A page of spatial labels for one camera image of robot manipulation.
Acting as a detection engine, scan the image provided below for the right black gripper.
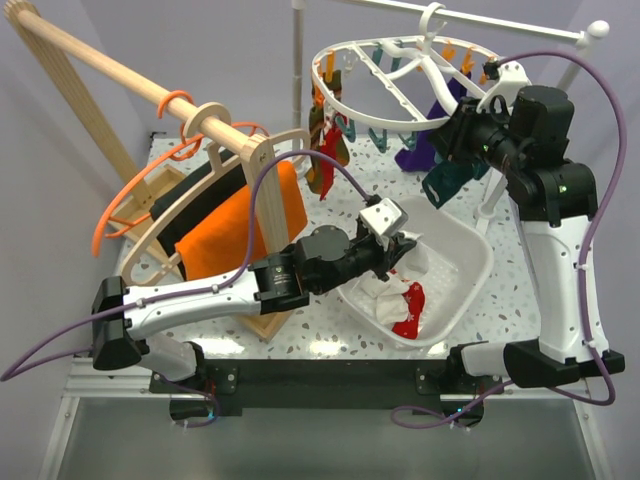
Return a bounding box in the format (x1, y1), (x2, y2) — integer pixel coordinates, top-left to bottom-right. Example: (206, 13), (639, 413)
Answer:
(428, 95), (527, 175)

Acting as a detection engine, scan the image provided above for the white sock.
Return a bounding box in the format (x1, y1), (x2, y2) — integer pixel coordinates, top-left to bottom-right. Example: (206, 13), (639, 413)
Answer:
(396, 231), (430, 280)
(358, 275), (409, 326)

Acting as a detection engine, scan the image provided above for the dark green sock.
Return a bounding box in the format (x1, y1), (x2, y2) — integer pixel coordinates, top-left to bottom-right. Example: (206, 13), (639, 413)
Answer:
(422, 161), (489, 209)

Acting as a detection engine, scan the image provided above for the red santa sock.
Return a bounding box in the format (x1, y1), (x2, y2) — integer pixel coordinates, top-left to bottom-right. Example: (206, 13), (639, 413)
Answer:
(384, 269), (426, 340)
(318, 122), (351, 201)

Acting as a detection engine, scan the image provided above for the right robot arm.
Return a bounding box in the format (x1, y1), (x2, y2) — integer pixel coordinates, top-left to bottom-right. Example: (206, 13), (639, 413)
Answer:
(429, 85), (626, 393)

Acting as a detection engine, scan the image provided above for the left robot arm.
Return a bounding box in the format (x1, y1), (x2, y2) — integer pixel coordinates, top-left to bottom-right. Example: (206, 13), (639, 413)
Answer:
(91, 226), (417, 392)

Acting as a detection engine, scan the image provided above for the white clip sock hanger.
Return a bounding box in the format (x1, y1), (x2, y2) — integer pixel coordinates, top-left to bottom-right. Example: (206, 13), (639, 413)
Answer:
(311, 1), (497, 151)

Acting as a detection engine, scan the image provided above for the orange plastic hanger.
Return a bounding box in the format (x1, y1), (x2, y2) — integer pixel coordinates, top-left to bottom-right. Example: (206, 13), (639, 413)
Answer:
(90, 89), (271, 257)

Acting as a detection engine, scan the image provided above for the purple sock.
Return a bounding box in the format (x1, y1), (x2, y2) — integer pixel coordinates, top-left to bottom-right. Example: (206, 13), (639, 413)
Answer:
(394, 68), (472, 173)

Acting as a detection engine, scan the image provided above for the white plastic basin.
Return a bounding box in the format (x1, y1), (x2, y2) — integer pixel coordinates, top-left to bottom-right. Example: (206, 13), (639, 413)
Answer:
(337, 196), (494, 350)

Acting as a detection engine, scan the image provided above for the striped olive sock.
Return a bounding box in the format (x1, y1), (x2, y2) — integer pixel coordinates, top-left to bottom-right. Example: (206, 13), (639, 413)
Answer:
(305, 106), (349, 201)
(308, 70), (342, 147)

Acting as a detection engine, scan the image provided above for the white drying rack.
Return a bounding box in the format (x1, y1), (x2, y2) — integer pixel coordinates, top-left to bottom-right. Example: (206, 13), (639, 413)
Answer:
(284, 0), (611, 236)

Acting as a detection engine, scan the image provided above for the orange cloth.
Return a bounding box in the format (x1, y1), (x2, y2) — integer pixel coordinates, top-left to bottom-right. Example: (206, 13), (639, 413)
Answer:
(176, 161), (307, 280)

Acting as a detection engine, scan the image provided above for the black cloth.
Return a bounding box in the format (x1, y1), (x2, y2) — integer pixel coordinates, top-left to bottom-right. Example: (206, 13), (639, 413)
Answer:
(148, 159), (246, 274)

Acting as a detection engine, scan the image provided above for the wooden clothes rack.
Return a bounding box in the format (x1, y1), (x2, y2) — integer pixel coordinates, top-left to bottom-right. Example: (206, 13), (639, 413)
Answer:
(3, 0), (296, 344)

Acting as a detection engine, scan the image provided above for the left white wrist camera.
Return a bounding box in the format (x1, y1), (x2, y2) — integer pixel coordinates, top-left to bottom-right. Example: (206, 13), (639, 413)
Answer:
(358, 196), (408, 248)

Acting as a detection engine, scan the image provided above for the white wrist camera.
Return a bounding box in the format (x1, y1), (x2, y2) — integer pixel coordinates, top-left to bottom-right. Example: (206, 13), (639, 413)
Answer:
(476, 57), (531, 113)
(358, 196), (408, 248)

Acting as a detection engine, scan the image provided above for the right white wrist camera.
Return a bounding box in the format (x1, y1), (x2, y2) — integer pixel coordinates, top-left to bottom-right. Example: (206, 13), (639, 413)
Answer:
(476, 57), (531, 113)

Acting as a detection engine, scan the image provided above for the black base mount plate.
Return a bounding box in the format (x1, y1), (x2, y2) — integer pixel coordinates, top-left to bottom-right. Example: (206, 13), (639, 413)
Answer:
(150, 359), (491, 420)

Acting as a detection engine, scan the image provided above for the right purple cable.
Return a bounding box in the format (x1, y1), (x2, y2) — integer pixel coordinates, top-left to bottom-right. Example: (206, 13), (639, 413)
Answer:
(388, 52), (629, 431)

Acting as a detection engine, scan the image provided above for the purple cable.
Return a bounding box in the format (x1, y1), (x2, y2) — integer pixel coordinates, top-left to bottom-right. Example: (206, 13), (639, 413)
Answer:
(0, 149), (381, 384)
(388, 52), (629, 431)

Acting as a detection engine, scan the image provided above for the aluminium frame rail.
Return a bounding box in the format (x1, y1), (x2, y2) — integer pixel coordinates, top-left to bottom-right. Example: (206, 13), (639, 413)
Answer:
(38, 357), (151, 479)

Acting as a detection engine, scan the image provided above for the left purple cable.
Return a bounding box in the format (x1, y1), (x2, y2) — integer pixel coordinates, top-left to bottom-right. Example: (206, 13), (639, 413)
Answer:
(0, 149), (381, 384)

